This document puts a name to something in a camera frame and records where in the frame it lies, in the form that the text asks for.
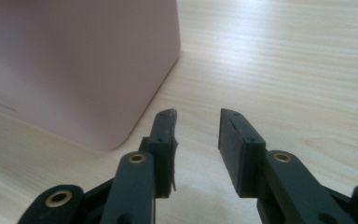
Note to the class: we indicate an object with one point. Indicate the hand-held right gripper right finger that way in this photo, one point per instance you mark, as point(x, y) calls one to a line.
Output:
point(237, 152)

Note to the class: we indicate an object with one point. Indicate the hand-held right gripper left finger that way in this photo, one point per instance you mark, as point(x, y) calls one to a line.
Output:
point(163, 146)

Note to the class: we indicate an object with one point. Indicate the pink storage box with lid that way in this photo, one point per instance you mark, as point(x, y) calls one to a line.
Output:
point(74, 68)

